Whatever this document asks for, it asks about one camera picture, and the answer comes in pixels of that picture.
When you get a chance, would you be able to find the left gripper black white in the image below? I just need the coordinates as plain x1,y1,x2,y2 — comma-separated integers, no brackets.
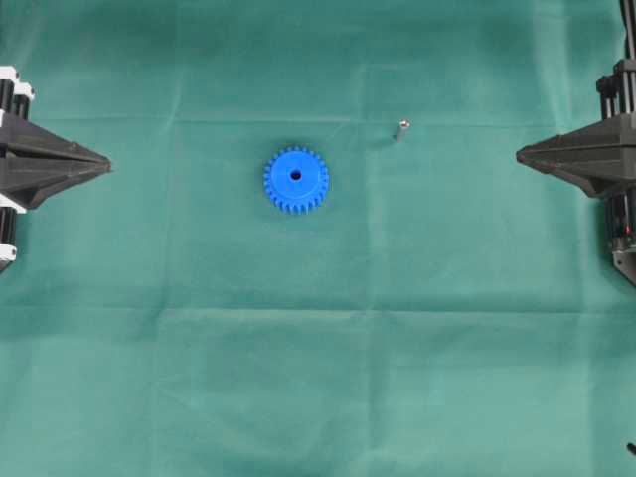
1,66,111,272

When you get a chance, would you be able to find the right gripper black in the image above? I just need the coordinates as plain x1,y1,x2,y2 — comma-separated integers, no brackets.
516,58,635,285

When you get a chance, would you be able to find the small metal shaft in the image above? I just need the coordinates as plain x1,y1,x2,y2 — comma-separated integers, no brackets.
394,119,410,142

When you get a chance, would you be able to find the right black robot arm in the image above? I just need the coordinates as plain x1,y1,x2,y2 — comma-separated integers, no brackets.
516,1,635,283

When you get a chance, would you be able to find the blue plastic gear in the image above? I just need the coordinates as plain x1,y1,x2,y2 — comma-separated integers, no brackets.
263,146,330,215

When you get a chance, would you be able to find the green cloth mat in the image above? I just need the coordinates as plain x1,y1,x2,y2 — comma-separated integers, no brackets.
1,1,635,476

